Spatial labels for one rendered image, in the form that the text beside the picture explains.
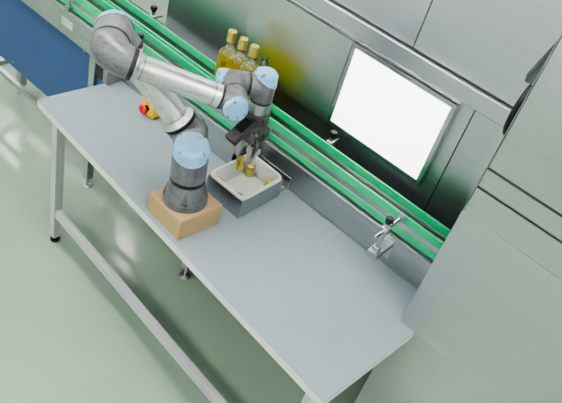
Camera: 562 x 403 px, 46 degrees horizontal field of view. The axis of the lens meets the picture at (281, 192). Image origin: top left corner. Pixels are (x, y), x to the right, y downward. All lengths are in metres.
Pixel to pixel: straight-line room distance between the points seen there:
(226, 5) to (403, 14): 0.81
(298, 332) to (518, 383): 0.66
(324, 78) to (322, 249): 0.63
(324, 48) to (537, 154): 0.98
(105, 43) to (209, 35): 0.99
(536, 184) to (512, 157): 0.09
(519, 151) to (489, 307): 0.49
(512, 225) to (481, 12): 0.67
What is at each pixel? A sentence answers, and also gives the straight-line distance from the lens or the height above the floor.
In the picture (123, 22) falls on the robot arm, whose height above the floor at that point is 1.36.
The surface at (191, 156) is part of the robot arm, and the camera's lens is 2.07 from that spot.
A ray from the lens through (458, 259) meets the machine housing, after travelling 1.99.
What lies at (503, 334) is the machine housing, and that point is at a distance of 2.05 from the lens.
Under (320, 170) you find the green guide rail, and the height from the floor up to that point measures 0.91.
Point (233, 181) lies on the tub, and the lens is 2.45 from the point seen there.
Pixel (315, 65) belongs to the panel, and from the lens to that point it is 2.49.
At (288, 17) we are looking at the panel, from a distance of 2.52.
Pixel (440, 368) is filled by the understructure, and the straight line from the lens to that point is 2.24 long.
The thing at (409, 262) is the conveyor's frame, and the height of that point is 0.83.
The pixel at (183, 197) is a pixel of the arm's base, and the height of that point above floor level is 0.89.
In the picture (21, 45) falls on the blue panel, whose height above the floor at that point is 0.50.
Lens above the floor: 2.32
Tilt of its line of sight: 39 degrees down
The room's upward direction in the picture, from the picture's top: 18 degrees clockwise
